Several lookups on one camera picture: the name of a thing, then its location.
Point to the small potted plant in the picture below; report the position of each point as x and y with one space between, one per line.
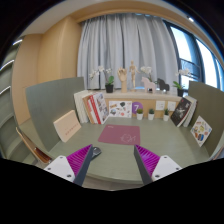
166 114
139 114
151 114

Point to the gripper magenta and black left finger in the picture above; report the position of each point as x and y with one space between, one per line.
74 167

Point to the wooden mannequin figure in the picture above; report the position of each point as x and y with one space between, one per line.
133 70

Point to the colourful illustrated book right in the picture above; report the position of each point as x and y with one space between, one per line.
201 130

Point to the red and white book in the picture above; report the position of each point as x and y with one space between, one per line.
99 107

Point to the purple round sign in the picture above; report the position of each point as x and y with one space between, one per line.
136 106

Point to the white books stack upright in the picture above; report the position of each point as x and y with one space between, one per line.
78 98

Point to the white orchid pot right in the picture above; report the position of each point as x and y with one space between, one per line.
179 87

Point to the gripper magenta and black right finger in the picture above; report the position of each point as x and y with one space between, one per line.
153 167

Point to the white orchid black pot left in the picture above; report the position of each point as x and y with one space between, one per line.
109 78

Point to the black cover book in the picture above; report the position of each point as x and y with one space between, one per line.
181 111

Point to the white illustrated card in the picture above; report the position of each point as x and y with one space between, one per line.
122 109

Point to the black wooden horse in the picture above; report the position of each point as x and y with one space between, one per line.
163 85

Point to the small potted plant left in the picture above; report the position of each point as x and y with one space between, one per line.
139 114

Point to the grey left desk partition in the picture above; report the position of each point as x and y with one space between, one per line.
49 101

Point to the white orchid middle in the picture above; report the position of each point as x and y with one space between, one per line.
148 71

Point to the grey desk partition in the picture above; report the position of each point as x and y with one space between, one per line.
210 106
49 101

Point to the beige book leaning left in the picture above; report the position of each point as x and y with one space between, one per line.
67 125

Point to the grey curtain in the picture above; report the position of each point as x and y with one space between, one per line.
122 40

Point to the pink wooden horse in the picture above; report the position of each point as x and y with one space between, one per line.
148 85

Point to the wooden hand model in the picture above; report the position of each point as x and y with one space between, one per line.
122 75

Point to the black computer mouse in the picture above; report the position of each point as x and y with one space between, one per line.
96 152

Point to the small potted plant middle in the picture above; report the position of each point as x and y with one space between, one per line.
151 114

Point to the maroon mouse pad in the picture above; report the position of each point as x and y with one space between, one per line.
120 134

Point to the grey right desk partition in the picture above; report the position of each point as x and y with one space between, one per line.
210 106

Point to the small potted plant right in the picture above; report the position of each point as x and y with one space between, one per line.
166 114

